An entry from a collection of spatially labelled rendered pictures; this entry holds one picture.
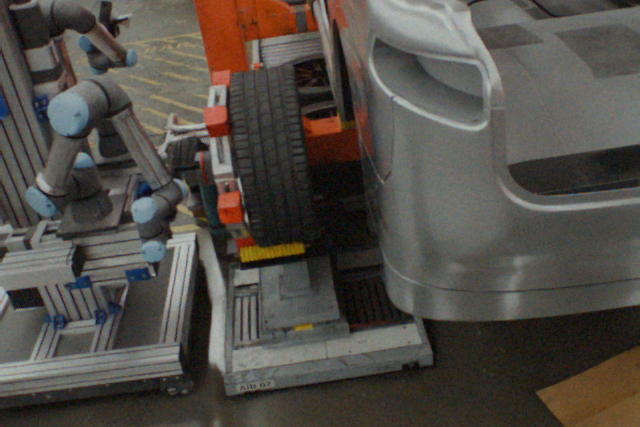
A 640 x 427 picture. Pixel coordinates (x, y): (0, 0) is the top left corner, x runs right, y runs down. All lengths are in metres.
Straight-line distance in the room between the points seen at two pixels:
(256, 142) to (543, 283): 1.02
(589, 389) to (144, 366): 1.69
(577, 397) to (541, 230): 1.25
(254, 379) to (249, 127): 1.03
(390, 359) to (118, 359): 1.06
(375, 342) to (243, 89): 1.16
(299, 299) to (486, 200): 1.44
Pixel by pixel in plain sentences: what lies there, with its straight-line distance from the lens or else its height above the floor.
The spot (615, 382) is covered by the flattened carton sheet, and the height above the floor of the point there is 0.01.
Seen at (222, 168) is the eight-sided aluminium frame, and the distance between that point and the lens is 2.27.
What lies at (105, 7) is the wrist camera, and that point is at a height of 1.30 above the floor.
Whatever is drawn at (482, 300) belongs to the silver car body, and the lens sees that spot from 1.77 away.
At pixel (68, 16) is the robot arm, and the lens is 2.74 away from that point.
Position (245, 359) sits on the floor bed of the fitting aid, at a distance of 2.82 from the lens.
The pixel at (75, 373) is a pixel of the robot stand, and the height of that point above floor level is 0.21.
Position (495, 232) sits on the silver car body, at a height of 1.13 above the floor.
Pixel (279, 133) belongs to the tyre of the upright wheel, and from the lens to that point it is 2.22.
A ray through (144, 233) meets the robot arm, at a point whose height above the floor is 0.92.
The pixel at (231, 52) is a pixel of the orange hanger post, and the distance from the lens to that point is 2.87.
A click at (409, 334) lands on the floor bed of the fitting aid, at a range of 2.82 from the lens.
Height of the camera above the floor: 2.04
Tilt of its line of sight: 32 degrees down
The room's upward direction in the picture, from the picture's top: 8 degrees counter-clockwise
